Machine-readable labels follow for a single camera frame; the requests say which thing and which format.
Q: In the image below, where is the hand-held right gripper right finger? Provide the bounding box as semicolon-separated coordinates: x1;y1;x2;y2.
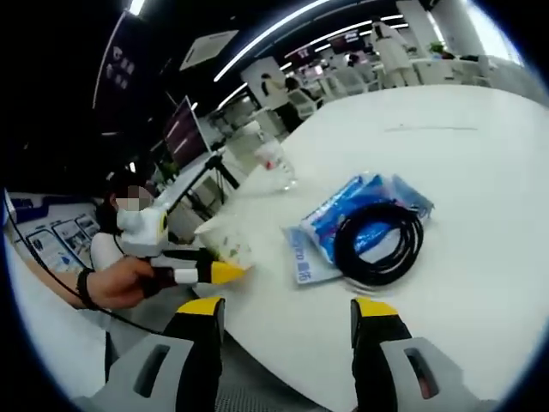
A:
350;296;484;412

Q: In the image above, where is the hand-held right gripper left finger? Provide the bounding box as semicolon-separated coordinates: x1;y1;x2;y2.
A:
92;295;226;412

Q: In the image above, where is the white paper cup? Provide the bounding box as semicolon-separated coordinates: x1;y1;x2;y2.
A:
194;214;257;276

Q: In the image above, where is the large white blue plastic package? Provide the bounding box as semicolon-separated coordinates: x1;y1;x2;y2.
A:
281;173;399;288

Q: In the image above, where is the clear plastic water bottle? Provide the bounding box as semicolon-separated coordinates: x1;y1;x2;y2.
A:
252;136;300;193

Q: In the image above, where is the small blue flower packet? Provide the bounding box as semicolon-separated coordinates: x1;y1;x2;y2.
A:
384;173;435;221

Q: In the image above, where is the person's left hand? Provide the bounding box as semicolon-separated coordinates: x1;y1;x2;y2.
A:
91;256;159;311

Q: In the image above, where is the black wristband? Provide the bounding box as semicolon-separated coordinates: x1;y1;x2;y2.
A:
76;267;99;311

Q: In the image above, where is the black tripod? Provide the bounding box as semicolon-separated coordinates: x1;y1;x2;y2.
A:
166;147;242;216

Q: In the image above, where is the dark monitor screen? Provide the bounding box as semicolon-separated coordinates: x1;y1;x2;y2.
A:
162;95;212;167

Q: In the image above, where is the ceiling air conditioner vent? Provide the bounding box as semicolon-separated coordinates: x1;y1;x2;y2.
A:
179;29;240;73

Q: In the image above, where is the blue wall poster board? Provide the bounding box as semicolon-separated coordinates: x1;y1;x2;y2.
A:
23;213;100;270

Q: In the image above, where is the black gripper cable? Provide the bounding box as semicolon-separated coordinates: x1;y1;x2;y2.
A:
3;191;166;336

